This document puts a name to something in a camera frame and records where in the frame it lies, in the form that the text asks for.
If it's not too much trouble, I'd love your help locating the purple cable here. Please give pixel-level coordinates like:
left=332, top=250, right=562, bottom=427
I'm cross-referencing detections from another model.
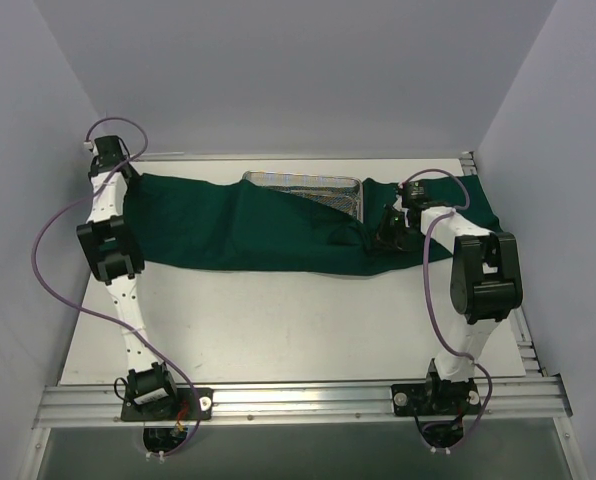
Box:
left=400, top=169, right=495, bottom=451
left=31, top=117, right=204, bottom=456

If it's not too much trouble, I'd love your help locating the back aluminium rail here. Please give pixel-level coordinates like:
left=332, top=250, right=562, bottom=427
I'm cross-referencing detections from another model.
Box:
left=138, top=150, right=475, bottom=162

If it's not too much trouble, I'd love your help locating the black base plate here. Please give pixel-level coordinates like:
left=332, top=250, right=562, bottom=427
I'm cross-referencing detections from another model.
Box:
left=390, top=381, right=481, bottom=417
left=120, top=387, right=214, bottom=422

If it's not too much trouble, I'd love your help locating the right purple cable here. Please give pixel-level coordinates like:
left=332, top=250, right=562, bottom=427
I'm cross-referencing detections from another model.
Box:
left=400, top=169, right=495, bottom=451

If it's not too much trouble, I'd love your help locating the dark green surgical cloth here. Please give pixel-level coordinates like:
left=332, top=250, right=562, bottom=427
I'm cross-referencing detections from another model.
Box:
left=122, top=172, right=502, bottom=279

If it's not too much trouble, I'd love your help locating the front aluminium rail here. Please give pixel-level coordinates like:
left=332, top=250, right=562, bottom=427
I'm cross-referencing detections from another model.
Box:
left=33, top=376, right=572, bottom=428

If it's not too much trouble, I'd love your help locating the surgical kit tray edge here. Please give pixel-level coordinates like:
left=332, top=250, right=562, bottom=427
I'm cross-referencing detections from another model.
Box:
left=242, top=171, right=363, bottom=221

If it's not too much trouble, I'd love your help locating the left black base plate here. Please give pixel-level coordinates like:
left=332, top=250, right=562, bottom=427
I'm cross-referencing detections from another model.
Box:
left=120, top=387, right=214, bottom=422

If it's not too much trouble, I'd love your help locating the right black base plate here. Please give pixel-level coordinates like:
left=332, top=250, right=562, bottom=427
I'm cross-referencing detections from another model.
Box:
left=390, top=381, right=481, bottom=417

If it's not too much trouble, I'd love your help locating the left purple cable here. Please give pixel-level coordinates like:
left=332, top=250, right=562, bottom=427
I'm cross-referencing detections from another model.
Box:
left=31, top=117, right=204, bottom=456

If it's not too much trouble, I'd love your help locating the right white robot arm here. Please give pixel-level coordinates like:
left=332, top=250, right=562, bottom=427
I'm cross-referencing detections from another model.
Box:
left=376, top=205, right=523, bottom=413

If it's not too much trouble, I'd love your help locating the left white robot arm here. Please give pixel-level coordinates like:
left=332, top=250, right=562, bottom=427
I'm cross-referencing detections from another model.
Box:
left=76, top=153, right=180, bottom=419

